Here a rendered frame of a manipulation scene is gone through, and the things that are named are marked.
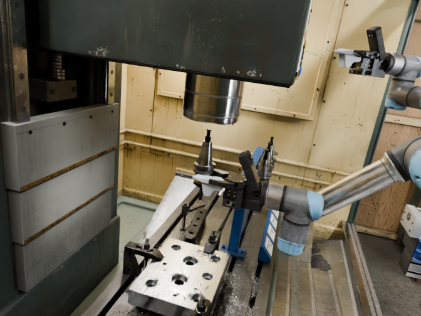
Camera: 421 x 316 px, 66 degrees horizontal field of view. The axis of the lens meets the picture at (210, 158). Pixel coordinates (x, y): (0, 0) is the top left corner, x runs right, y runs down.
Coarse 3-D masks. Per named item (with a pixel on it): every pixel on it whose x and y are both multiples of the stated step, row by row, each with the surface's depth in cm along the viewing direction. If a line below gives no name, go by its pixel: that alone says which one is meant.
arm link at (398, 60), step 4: (396, 56) 111; (400, 56) 112; (396, 60) 111; (400, 60) 111; (396, 64) 111; (400, 64) 111; (392, 68) 112; (396, 68) 112; (400, 68) 112; (388, 72) 113; (392, 72) 113; (396, 72) 113
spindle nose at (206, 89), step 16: (192, 80) 81; (208, 80) 79; (224, 80) 79; (192, 96) 82; (208, 96) 80; (224, 96) 80; (240, 96) 83; (192, 112) 82; (208, 112) 81; (224, 112) 82; (240, 112) 87
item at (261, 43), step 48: (48, 0) 79; (96, 0) 76; (144, 0) 73; (192, 0) 70; (240, 0) 68; (288, 0) 65; (48, 48) 83; (96, 48) 79; (144, 48) 76; (192, 48) 73; (240, 48) 70; (288, 48) 68
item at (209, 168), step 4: (196, 164) 92; (212, 164) 94; (196, 168) 92; (200, 168) 91; (204, 168) 91; (208, 168) 91; (212, 168) 92; (196, 172) 92; (200, 172) 91; (204, 172) 92; (208, 172) 92
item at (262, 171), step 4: (264, 160) 119; (268, 160) 120; (260, 164) 120; (264, 164) 119; (260, 168) 120; (264, 168) 120; (260, 172) 120; (264, 172) 120; (260, 176) 120; (264, 176) 120
